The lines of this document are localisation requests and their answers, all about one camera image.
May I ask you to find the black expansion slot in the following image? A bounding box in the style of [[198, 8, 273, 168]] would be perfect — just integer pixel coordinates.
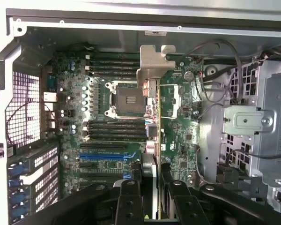
[[79, 172, 132, 180], [79, 143, 125, 151]]

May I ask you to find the blue expansion slot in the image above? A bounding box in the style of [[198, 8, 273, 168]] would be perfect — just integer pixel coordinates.
[[79, 153, 127, 160]]

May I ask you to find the green motherboard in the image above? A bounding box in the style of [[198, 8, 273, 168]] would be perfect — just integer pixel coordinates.
[[41, 51, 204, 195]]

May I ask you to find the silver disk bay cage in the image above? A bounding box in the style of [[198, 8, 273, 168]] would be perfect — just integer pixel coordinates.
[[222, 58, 281, 211]]

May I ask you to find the CPU socket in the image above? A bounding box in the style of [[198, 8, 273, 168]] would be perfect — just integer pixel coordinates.
[[104, 81, 150, 119]]

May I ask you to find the silver ethernet port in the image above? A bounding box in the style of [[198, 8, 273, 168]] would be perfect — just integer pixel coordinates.
[[43, 91, 59, 103]]

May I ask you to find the metal socket cover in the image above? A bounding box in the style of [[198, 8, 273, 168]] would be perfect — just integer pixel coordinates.
[[159, 83, 182, 118]]

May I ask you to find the blue serial port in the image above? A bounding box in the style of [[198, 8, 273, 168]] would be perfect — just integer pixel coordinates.
[[46, 75, 57, 91]]

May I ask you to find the black open PC case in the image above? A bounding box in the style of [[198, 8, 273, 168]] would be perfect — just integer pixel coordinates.
[[0, 8, 281, 225]]

